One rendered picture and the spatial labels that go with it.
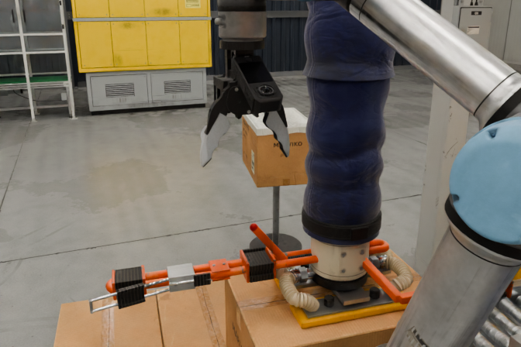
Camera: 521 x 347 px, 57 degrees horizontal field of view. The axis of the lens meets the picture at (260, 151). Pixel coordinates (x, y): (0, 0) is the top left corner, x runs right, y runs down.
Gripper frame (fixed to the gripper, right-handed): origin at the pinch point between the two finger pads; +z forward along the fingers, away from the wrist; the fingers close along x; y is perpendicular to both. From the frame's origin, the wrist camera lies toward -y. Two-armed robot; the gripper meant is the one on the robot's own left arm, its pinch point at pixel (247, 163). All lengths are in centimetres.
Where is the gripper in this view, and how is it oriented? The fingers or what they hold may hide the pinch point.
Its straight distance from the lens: 80.1
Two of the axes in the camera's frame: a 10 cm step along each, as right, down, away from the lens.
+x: -9.4, 1.0, -3.4
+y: -3.5, -2.7, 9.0
